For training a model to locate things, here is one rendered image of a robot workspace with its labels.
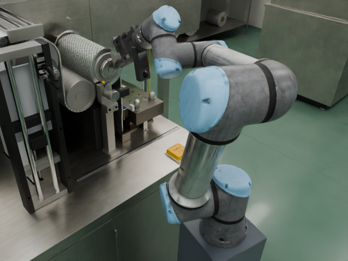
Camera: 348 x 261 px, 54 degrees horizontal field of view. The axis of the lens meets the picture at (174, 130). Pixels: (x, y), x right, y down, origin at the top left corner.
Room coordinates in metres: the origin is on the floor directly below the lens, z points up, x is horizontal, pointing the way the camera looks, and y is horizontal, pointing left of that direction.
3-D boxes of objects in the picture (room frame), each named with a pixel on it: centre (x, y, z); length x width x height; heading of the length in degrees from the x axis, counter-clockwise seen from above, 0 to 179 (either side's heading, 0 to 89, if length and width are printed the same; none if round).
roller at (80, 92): (1.16, 0.43, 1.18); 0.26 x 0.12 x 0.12; 47
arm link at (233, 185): (0.74, -0.17, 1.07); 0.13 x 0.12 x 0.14; 109
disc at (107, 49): (1.16, 0.26, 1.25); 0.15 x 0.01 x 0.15; 137
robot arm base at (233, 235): (0.74, -0.17, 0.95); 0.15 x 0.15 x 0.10
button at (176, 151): (1.12, -0.02, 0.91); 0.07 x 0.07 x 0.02; 47
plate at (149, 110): (1.40, 0.25, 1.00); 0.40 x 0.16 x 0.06; 47
